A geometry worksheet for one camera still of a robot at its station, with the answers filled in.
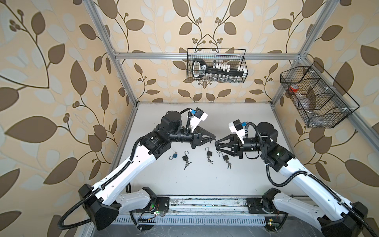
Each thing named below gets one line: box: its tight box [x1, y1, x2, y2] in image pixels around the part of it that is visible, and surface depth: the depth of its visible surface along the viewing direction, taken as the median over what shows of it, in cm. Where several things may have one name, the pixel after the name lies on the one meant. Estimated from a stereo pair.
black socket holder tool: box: [191, 58, 249, 82], surface depth 86 cm
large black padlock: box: [182, 150, 190, 162], surface depth 93 cm
